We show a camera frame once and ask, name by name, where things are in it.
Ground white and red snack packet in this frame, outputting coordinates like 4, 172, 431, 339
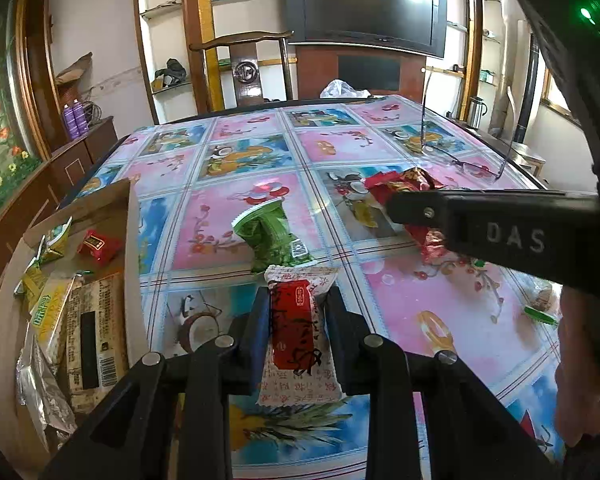
256, 264, 342, 407

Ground large beige cracker packet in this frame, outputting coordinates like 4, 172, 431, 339
66, 271, 129, 402

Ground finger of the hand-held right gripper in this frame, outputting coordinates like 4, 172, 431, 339
386, 189, 450, 252

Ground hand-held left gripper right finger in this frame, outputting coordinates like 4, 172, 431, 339
324, 284, 564, 480

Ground dark wooden chair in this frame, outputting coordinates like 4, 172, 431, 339
189, 30, 297, 112

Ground black flat television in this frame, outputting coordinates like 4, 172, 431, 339
284, 0, 449, 59

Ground steel electric kettle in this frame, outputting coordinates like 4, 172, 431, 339
466, 95, 489, 129

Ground brown paper bag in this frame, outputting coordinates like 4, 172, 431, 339
54, 52, 94, 87

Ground green snack packet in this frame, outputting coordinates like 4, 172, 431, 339
230, 197, 314, 274

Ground yellow green biscuit packet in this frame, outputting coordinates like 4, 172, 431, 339
29, 276, 77, 362

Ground dark bag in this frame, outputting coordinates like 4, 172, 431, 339
151, 58, 187, 93

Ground wooden wall shelf unit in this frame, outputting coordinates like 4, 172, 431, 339
132, 0, 504, 127

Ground small red packet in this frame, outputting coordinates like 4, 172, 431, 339
77, 228, 124, 264

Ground cardboard box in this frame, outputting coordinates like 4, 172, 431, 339
0, 176, 151, 463

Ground red foil snack packet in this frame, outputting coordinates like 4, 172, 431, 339
364, 166, 462, 264

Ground flower wall poster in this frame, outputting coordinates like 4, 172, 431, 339
0, 7, 45, 233

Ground fruit print tablecloth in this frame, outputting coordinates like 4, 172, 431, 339
74, 95, 570, 480

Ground purple framed eyeglasses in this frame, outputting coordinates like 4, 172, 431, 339
419, 65, 519, 184

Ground wooden stool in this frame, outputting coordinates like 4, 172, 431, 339
509, 141, 548, 179

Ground small green yellow packet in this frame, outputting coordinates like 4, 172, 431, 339
39, 216, 74, 264

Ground window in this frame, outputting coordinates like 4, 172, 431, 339
539, 57, 582, 122

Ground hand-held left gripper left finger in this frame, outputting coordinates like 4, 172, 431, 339
40, 285, 272, 480

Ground wooden sideboard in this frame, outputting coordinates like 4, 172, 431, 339
0, 115, 119, 341

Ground person's right hand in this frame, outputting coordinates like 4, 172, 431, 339
554, 285, 600, 450

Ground white plastic bag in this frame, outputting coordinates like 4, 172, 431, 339
320, 79, 372, 101

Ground silver foil packet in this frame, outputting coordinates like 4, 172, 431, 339
14, 334, 79, 437

